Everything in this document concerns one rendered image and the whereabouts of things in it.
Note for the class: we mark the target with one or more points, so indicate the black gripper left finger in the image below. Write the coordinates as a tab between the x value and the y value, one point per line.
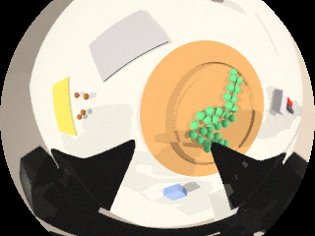
101	174

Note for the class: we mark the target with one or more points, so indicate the light blue block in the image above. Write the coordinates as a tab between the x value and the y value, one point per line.
175	192

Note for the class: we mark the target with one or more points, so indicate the orange round board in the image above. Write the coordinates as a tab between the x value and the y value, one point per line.
191	78

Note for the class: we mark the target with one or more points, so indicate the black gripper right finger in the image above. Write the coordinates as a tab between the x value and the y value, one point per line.
240	174

